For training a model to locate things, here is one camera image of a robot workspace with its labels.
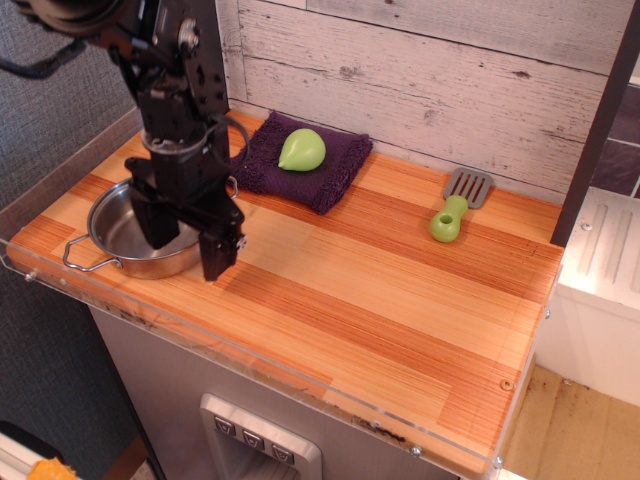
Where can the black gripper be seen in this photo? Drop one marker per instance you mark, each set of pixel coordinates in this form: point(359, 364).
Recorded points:
point(188, 180)

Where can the stainless steel pot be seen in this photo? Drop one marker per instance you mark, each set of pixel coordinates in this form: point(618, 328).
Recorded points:
point(114, 230)

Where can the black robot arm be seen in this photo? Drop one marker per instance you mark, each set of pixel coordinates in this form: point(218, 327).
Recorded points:
point(170, 57)

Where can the purple folded towel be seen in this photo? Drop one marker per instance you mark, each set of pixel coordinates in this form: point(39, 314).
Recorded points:
point(256, 167)

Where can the green toy pear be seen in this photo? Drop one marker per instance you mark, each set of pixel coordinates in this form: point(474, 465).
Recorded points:
point(303, 150)

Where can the clear acrylic table guard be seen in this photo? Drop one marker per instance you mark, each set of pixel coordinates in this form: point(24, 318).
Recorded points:
point(358, 314)

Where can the silver toy fridge dispenser panel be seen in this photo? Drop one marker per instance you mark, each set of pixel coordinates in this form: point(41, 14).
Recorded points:
point(247, 446)

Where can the orange black object corner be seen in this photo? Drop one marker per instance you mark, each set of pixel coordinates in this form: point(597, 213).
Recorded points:
point(51, 469)

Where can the white toy cabinet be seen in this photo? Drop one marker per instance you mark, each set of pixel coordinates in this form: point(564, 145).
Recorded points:
point(590, 332)

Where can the dark left shelf post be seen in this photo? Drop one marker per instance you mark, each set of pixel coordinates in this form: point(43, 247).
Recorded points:
point(206, 66)

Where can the dark shelf post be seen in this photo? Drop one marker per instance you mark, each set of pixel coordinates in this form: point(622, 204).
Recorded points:
point(206, 66)
point(620, 74)

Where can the green handled grey spatula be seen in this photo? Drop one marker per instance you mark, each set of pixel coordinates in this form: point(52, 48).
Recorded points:
point(466, 189)

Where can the dark right shelf post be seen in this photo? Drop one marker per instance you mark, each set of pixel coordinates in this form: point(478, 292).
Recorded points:
point(620, 74)

